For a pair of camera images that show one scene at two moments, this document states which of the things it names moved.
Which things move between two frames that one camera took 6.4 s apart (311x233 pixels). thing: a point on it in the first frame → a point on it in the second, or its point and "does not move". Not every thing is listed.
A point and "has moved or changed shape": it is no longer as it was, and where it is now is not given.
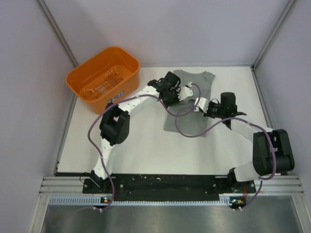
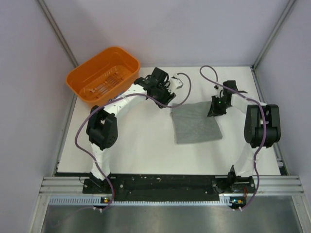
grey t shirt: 181,116 has moved or changed shape
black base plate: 168,188 does not move
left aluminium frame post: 60,32 does not move
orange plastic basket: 107,76 does not move
